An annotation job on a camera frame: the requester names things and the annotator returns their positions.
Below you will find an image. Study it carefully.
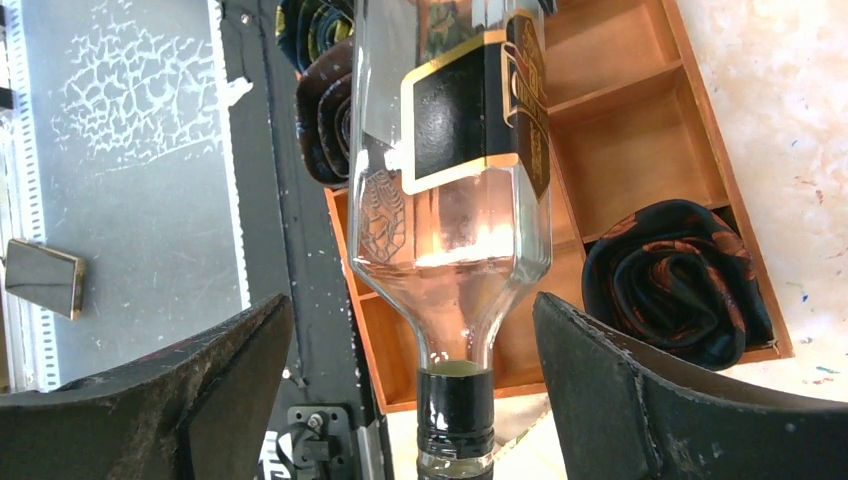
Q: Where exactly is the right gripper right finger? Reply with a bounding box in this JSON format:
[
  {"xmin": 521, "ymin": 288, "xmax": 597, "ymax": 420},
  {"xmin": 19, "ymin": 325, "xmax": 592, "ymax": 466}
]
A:
[{"xmin": 533, "ymin": 292, "xmax": 847, "ymax": 479}]

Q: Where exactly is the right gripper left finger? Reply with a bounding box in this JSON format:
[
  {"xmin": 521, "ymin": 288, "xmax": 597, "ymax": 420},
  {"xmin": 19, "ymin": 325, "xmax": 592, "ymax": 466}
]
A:
[{"xmin": 1, "ymin": 294, "xmax": 294, "ymax": 479}]

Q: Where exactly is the clear bottle black cap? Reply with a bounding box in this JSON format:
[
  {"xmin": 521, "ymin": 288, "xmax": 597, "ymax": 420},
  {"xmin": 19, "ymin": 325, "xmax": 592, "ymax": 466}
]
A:
[{"xmin": 347, "ymin": 1, "xmax": 557, "ymax": 479}]

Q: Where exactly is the rolled tie orange pattern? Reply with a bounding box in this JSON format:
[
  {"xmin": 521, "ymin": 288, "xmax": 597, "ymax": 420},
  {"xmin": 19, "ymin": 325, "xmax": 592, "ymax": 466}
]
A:
[{"xmin": 581, "ymin": 199, "xmax": 775, "ymax": 371}]

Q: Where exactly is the rolled dark blue tie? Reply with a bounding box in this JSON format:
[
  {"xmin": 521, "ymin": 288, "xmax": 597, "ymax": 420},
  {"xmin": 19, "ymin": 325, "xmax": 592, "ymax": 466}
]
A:
[{"xmin": 295, "ymin": 37, "xmax": 354, "ymax": 189}]

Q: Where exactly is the rolled dark green tie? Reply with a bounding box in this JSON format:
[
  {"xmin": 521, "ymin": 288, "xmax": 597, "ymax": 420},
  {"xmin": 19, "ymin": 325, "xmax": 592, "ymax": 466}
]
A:
[{"xmin": 274, "ymin": 0, "xmax": 354, "ymax": 73}]

